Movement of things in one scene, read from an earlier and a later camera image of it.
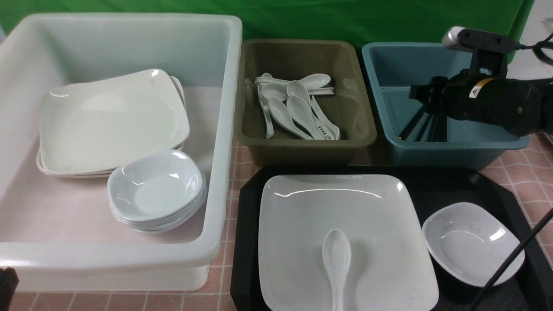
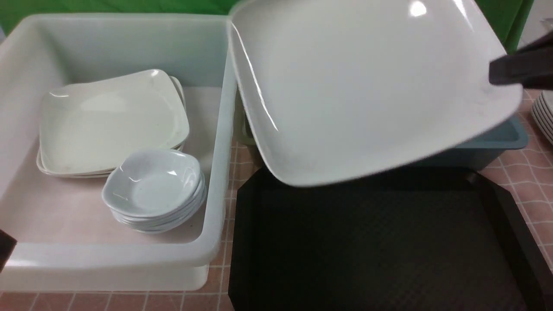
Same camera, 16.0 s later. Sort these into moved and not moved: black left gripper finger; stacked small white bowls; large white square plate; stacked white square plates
Moved: large white square plate; black left gripper finger
Not moved: stacked white square plates; stacked small white bowls
